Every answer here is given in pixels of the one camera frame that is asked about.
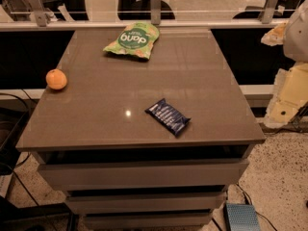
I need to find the metal glass railing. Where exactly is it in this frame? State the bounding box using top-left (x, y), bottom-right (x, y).
top-left (1, 0), bottom-right (303, 26)

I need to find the orange fruit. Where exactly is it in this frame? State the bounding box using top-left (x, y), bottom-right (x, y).
top-left (46, 69), bottom-right (67, 90)

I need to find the grey drawer cabinet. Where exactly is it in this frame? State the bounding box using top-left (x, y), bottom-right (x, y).
top-left (17, 28), bottom-right (264, 230)

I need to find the black office chair behind glass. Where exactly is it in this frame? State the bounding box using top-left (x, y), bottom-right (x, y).
top-left (115, 0), bottom-right (176, 21)

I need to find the blue rxbar blueberry wrapper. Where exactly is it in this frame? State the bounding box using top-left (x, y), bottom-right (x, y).
top-left (145, 98), bottom-right (190, 137)

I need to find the green dang rice chip bag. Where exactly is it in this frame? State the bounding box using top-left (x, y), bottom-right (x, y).
top-left (104, 22), bottom-right (160, 60)

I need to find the blue perforated box on floor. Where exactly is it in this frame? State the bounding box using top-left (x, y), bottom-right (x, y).
top-left (224, 203), bottom-right (261, 231)

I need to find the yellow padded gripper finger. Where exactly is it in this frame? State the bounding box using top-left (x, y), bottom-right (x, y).
top-left (261, 22), bottom-right (287, 46)
top-left (264, 63), bottom-right (308, 128)

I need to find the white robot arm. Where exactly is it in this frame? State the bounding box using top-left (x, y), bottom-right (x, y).
top-left (261, 0), bottom-right (308, 128)

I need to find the black floor cable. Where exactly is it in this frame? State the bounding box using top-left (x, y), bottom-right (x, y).
top-left (0, 91), bottom-right (59, 231)

